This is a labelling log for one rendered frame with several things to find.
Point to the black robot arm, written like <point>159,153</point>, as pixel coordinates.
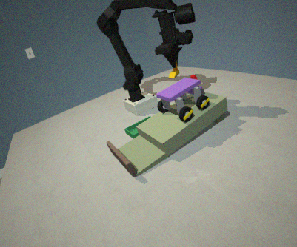
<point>107,23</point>

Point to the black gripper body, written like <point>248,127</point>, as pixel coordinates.
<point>167,46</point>

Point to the olive green ramp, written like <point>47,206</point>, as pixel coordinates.
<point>164,133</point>

